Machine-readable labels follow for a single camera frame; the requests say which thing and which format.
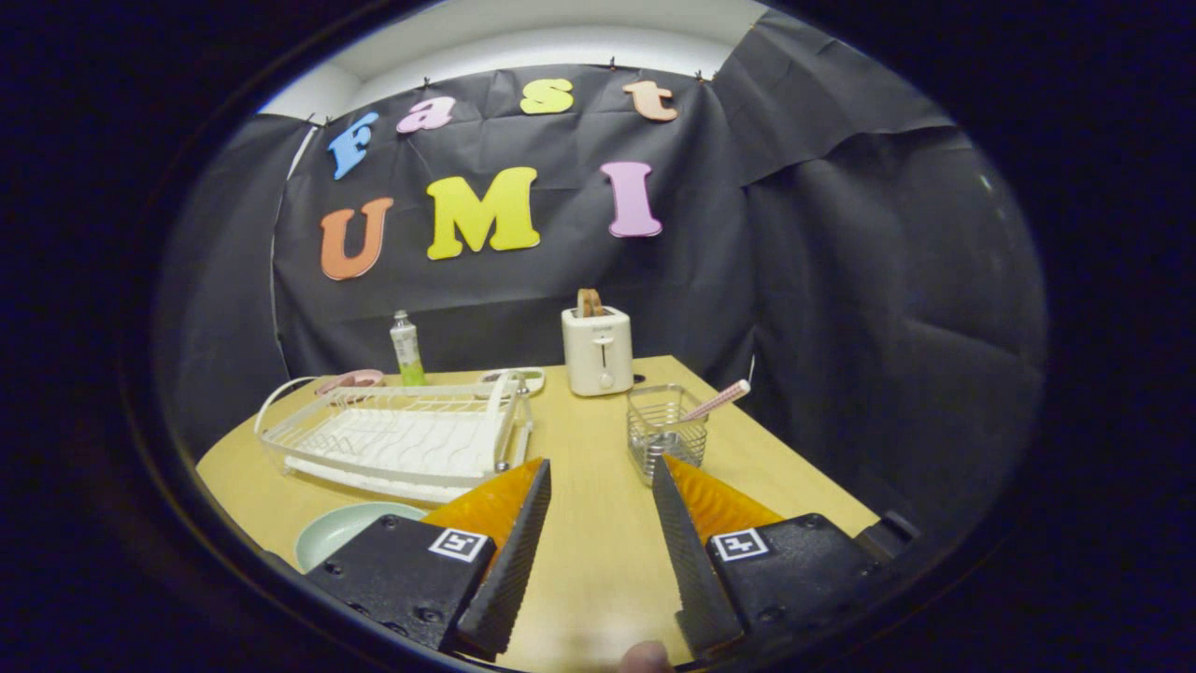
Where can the pink plate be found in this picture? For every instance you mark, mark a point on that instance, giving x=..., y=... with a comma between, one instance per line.
x=350, y=379

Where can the pale green plate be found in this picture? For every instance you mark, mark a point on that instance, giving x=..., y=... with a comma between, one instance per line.
x=341, y=533

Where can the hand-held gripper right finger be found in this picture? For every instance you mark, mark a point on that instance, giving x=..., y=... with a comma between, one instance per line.
x=687, y=561

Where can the green dish soap bottle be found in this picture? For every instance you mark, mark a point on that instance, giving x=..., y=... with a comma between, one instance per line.
x=406, y=350

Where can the black backdrop cloth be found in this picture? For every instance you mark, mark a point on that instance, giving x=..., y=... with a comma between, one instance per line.
x=841, y=280

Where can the white divided snack dish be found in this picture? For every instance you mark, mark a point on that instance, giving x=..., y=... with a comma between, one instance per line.
x=528, y=379

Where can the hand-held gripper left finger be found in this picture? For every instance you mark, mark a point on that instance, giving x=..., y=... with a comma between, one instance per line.
x=509, y=561

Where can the white dish rack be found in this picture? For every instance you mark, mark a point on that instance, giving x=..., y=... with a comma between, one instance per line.
x=411, y=449

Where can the white toaster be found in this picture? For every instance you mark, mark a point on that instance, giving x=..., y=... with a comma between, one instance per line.
x=598, y=355

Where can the brown bread slice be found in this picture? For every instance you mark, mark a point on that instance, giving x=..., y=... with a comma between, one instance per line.
x=590, y=301

